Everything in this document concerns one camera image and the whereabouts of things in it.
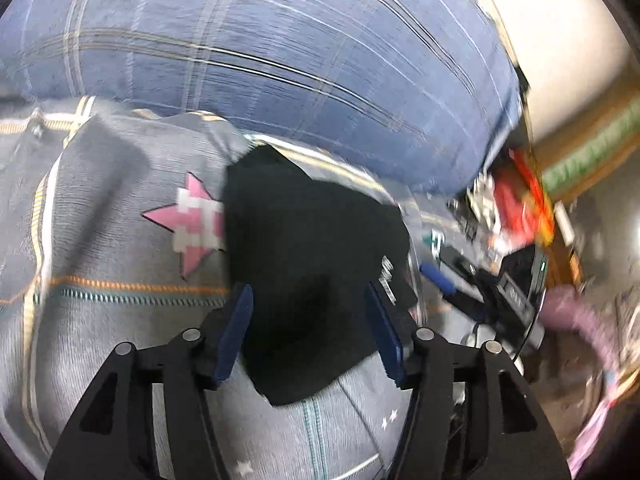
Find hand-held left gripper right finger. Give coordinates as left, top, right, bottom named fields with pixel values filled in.
left=364, top=282, right=573, bottom=480

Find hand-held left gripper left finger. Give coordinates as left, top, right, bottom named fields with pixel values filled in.
left=44, top=284, right=255, bottom=480

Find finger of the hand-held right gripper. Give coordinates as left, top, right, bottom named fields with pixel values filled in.
left=419, top=261, right=485, bottom=313
left=434, top=244, right=483, bottom=282

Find black pants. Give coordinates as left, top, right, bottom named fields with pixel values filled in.
left=222, top=145, right=418, bottom=407

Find grey white crumpled bag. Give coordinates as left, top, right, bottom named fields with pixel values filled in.
left=449, top=170, right=502, bottom=242

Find red plastic bag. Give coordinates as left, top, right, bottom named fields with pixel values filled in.
left=492, top=179, right=537, bottom=242

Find grey printed bed sheet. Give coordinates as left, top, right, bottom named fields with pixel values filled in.
left=0, top=95, right=481, bottom=480

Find blue plaid pillow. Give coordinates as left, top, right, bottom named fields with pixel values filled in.
left=0, top=0, right=523, bottom=196

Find wooden picture frame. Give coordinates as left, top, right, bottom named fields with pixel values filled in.
left=530, top=89, right=640, bottom=203

